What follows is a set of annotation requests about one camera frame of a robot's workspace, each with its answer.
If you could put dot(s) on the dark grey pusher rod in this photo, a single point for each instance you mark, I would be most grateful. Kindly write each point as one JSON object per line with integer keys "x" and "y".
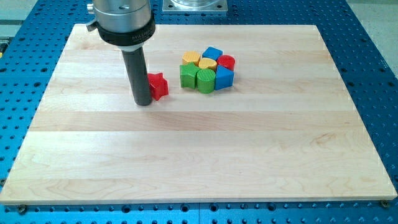
{"x": 137, "y": 74}

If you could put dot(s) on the red star block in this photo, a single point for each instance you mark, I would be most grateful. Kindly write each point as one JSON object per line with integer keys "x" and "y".
{"x": 158, "y": 85}

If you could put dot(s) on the green star block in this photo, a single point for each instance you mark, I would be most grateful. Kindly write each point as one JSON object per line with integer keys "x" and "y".
{"x": 188, "y": 75}

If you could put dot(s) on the yellow hexagon block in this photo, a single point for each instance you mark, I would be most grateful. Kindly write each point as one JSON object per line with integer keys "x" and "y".
{"x": 191, "y": 57}

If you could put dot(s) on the green cylinder block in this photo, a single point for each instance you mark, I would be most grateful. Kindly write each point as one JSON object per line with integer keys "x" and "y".
{"x": 206, "y": 81}

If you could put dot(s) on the yellow heart block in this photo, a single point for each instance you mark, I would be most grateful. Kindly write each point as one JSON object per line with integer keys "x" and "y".
{"x": 208, "y": 63}

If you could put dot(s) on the blue cube block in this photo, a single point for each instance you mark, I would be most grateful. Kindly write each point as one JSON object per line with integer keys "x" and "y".
{"x": 212, "y": 53}

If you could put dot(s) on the blue triangle block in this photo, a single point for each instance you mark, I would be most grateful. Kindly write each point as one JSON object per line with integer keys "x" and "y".
{"x": 224, "y": 77}

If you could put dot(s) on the red cylinder block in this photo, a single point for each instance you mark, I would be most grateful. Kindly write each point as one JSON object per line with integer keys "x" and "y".
{"x": 226, "y": 61}

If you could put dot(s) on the blue perforated metal table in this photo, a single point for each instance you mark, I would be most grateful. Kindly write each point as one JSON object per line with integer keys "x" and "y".
{"x": 31, "y": 57}

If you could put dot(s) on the light wooden board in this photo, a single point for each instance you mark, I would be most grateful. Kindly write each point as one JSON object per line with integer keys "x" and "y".
{"x": 286, "y": 130}

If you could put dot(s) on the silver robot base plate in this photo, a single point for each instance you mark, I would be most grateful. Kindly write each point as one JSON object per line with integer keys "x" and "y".
{"x": 174, "y": 6}

